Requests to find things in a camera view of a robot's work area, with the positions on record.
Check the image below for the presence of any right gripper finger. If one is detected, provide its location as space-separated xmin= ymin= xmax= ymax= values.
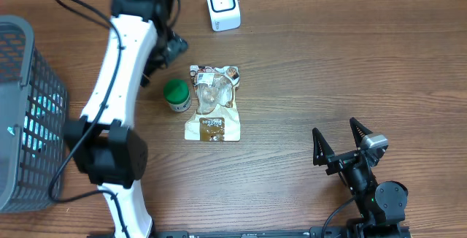
xmin=312 ymin=128 xmax=335 ymax=166
xmin=350 ymin=118 xmax=373 ymax=149

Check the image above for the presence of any brown beige snack pouch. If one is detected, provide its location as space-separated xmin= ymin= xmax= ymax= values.
xmin=185 ymin=65 xmax=241 ymax=142

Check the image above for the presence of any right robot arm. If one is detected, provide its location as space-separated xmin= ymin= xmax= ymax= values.
xmin=310 ymin=118 xmax=411 ymax=238

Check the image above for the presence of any grey plastic mesh basket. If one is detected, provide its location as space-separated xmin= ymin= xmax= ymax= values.
xmin=1 ymin=15 xmax=69 ymax=214

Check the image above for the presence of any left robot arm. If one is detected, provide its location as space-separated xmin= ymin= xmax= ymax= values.
xmin=64 ymin=0 xmax=188 ymax=237

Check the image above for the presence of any teal snack packet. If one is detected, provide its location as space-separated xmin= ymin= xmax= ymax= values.
xmin=7 ymin=93 xmax=66 ymax=160

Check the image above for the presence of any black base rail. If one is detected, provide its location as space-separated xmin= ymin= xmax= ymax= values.
xmin=87 ymin=225 xmax=412 ymax=238

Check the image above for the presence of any white barcode scanner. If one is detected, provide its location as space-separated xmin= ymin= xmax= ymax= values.
xmin=207 ymin=0 xmax=241 ymax=32

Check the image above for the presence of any green lid jar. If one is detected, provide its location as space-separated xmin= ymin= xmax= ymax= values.
xmin=163 ymin=79 xmax=191 ymax=112

